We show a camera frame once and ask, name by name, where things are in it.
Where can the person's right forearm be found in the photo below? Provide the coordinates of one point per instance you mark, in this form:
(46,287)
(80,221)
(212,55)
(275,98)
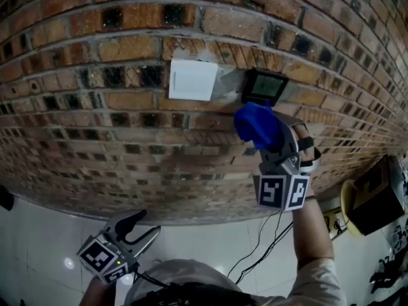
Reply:
(314,231)

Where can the blue cloth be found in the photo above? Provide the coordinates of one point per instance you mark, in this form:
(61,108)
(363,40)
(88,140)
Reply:
(255,123)

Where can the person's left forearm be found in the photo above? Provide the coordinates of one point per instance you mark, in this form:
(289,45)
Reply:
(99,293)

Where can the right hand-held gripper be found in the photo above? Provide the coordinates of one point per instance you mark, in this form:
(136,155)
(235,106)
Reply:
(271,190)

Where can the black wall display device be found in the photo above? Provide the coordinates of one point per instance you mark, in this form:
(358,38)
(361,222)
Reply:
(266,86)

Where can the person's right hand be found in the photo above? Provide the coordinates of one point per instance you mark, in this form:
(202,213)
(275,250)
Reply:
(306,154)

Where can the black equipment pile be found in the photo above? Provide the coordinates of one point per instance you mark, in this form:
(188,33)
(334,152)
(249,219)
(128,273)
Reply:
(389,276)

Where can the black white patterned board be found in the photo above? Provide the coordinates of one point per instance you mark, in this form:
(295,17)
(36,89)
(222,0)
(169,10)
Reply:
(400,234)

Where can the yellow round disc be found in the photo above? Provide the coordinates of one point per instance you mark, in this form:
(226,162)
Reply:
(345,202)

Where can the black chest harness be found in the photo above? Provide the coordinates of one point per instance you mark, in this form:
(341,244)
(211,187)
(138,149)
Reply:
(197,295)

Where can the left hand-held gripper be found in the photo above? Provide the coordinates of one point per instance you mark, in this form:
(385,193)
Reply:
(97,258)

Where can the white wall switch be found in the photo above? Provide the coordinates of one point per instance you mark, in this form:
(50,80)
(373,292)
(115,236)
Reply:
(191,80)

